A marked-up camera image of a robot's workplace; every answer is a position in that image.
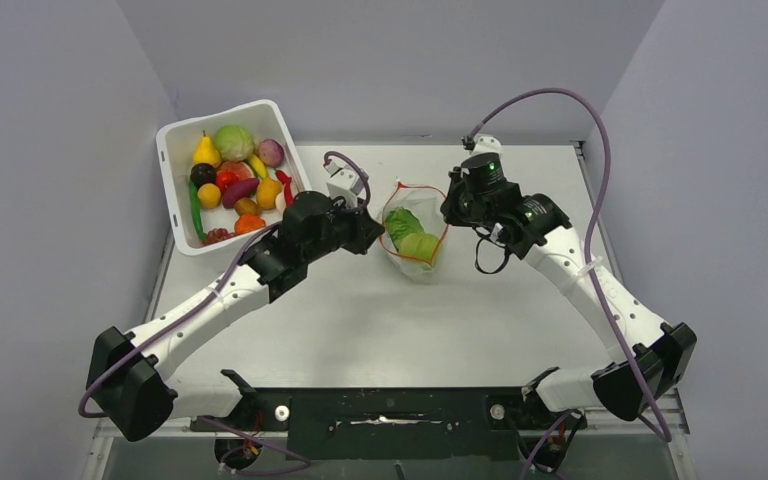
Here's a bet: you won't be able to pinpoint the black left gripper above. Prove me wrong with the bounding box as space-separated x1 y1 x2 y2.
303 193 384 263

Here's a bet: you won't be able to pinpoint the green lettuce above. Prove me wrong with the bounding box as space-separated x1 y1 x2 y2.
384 207 425 250

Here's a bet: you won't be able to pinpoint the clear orange zip bag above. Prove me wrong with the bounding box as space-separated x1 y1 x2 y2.
378 180 449 284

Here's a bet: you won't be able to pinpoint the green round fruit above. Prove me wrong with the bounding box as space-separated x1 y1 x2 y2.
398 232 440 264

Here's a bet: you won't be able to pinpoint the dark plum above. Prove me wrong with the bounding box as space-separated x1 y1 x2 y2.
189 163 217 189

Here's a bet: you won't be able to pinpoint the yellow pear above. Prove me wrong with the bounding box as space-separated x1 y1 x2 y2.
192 131 223 168

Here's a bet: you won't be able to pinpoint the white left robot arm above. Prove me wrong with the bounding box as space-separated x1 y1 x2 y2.
79 191 385 442

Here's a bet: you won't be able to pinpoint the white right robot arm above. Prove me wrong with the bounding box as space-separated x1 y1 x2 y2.
441 153 697 427

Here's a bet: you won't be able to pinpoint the white mushroom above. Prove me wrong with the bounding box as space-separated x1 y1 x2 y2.
275 193 287 214

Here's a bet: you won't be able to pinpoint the red chili pepper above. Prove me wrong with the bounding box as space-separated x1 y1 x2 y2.
275 170 294 208

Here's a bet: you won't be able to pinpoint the orange tangerine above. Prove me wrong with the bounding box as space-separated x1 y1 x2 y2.
234 213 266 236

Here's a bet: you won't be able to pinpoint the brown potato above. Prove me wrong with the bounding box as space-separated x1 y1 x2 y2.
233 198 262 216

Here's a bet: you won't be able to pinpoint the yellow banana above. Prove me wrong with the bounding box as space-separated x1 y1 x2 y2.
246 154 269 180

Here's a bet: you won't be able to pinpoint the purple sweet potato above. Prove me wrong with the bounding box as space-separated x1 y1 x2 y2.
222 178 260 209

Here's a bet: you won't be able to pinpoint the purple onion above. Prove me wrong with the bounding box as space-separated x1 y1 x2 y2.
257 138 285 168

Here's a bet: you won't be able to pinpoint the watermelon slice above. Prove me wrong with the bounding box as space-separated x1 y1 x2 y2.
217 161 258 180

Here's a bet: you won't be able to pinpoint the red grapes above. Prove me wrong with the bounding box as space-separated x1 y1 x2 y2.
203 228 235 246

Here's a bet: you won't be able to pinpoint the red tomato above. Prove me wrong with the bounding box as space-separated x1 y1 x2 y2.
215 170 239 194

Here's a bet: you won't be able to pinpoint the green cabbage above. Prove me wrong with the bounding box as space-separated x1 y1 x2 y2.
213 125 255 162

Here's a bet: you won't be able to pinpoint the yellow lemon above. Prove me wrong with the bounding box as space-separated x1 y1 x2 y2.
197 183 222 210

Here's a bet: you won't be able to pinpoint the green cucumber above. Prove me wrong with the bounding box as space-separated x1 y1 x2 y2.
187 181 207 245

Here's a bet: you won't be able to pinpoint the white plastic bin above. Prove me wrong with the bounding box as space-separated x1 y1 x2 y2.
155 99 314 260

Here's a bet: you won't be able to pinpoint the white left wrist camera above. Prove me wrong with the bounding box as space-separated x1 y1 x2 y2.
323 151 370 211

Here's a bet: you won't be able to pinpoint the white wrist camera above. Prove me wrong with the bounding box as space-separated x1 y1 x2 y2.
467 134 503 156
323 151 370 211

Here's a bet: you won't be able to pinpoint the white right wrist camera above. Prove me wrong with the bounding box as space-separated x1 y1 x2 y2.
467 134 503 156

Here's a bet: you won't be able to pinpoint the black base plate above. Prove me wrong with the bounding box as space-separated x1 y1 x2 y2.
220 387 559 461

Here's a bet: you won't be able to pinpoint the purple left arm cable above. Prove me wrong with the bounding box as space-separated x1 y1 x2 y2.
78 150 372 478

